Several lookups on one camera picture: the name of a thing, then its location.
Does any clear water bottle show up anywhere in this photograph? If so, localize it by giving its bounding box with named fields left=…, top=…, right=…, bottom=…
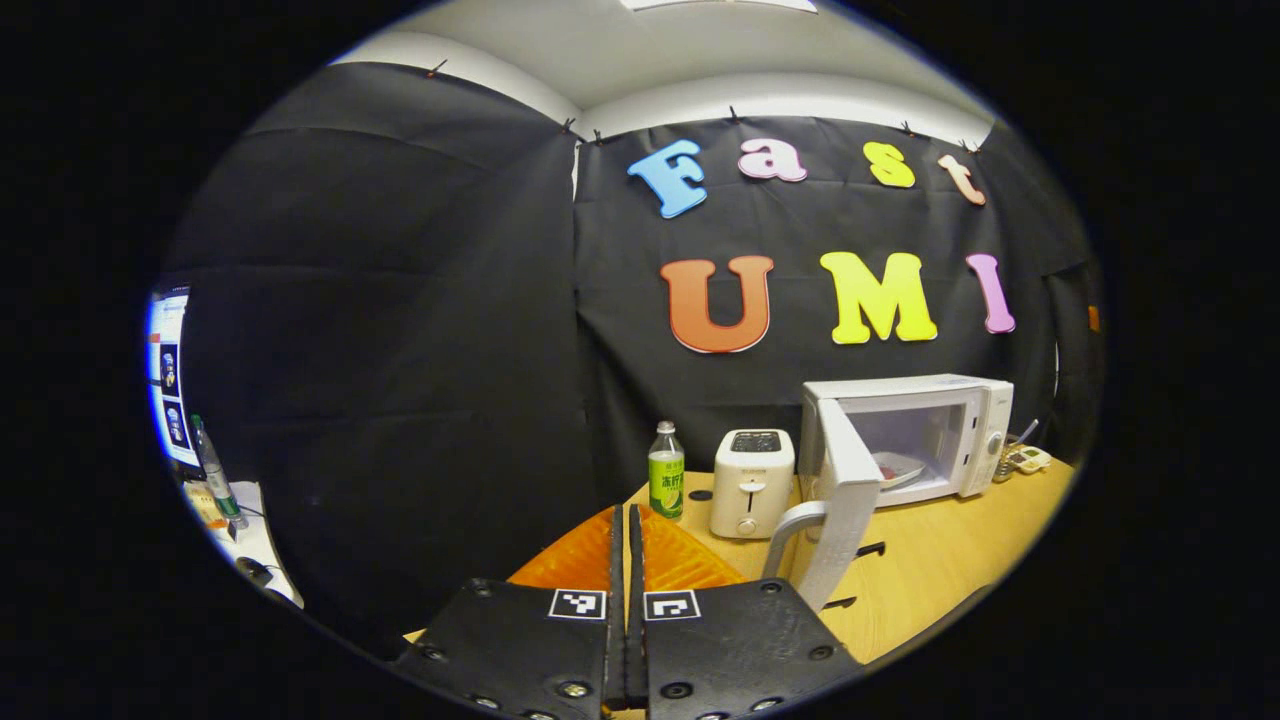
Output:
left=190, top=415, right=246, bottom=529

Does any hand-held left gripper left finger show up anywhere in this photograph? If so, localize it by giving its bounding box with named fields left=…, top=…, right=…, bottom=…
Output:
left=390, top=503, right=626, bottom=720

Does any computer monitor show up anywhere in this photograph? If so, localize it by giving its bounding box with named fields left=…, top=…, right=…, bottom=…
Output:
left=147, top=287, right=201, bottom=471

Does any white microwave oven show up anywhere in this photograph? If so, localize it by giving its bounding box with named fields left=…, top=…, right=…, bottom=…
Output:
left=765, top=373, right=1014, bottom=613

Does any green label drink bottle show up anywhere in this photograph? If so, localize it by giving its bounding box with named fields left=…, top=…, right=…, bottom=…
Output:
left=648, top=421, right=686, bottom=521

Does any ceiling light panel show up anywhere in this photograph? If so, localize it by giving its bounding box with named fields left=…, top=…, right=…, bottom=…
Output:
left=620, top=0, right=819, bottom=13

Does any white side desk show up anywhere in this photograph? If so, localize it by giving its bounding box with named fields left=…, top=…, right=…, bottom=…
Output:
left=185, top=480, right=306, bottom=609

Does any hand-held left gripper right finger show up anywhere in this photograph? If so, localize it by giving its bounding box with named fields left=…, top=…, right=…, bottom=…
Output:
left=628, top=503, right=863, bottom=720

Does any white square plate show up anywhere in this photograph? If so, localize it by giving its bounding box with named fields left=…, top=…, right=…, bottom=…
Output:
left=872, top=452, right=927, bottom=489

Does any white toaster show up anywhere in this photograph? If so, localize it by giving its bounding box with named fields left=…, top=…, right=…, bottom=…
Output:
left=710, top=429, right=796, bottom=540

